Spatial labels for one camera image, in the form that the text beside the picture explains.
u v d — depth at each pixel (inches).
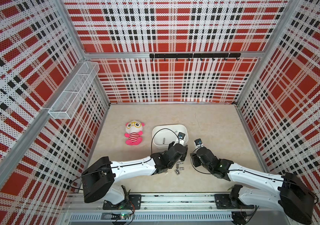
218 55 35.4
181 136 26.6
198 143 28.8
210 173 24.4
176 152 22.6
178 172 32.7
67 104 28.1
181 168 33.3
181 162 34.0
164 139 38.6
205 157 24.3
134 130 38.2
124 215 27.3
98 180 16.6
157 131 25.1
